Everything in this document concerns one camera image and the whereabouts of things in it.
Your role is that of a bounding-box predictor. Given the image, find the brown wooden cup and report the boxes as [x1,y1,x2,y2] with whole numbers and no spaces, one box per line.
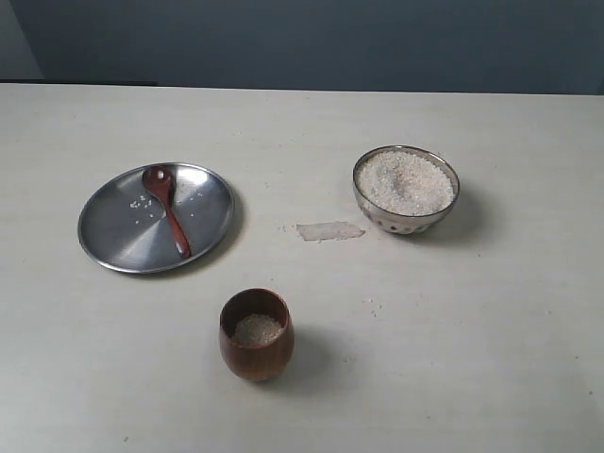
[219,288,294,382]

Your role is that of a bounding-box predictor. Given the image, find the red wooden spoon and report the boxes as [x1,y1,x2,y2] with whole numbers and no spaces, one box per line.
[142,165,192,259]

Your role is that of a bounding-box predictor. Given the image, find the glass bowl of rice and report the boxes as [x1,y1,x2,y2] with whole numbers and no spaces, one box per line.
[352,145,461,235]

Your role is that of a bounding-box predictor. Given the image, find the clear tape patch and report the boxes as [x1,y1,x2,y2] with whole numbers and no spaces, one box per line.
[295,221,365,242]

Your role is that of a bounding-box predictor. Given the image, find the round steel plate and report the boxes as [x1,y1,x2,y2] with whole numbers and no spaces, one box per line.
[77,162,236,275]

